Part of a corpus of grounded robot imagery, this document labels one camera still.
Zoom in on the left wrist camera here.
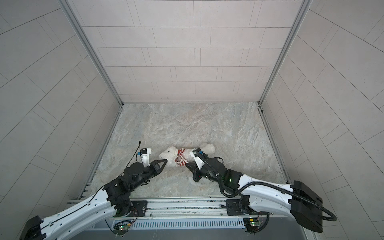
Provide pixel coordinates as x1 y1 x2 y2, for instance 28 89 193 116
137 148 152 167

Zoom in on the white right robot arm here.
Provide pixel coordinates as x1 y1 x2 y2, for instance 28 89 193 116
186 159 324 233

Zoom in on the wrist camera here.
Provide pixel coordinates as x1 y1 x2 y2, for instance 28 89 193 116
137 148 152 167
191 148 205 170

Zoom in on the right green circuit board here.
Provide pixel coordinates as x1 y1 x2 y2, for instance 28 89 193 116
243 219 261 233

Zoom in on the thin black left cable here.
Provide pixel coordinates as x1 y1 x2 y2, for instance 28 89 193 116
44 140 142 229

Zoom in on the white plush teddy bear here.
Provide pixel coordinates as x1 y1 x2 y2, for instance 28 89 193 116
159 143 216 167

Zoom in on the aluminium corner post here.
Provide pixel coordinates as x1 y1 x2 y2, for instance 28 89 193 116
259 0 312 107
58 0 124 108

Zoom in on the aluminium corner post right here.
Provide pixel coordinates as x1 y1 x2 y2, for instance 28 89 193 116
259 0 312 107

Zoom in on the black corrugated cable conduit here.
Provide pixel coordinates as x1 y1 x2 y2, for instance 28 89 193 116
194 151 338 222

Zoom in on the green circuit board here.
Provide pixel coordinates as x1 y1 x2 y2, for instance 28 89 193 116
114 221 132 232
243 219 261 233

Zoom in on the red white striped shirt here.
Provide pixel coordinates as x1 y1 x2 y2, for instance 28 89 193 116
174 149 193 167

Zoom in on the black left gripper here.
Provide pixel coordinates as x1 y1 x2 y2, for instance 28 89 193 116
129 159 169 192

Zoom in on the aluminium corner post left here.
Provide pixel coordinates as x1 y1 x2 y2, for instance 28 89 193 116
58 0 124 108

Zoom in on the left green circuit board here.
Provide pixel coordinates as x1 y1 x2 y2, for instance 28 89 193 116
114 221 132 232

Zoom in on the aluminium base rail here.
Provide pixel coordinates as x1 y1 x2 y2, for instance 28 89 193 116
67 196 289 232

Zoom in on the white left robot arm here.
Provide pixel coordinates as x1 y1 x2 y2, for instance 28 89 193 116
20 159 168 240

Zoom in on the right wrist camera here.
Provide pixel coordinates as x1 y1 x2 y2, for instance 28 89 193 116
191 148 205 170

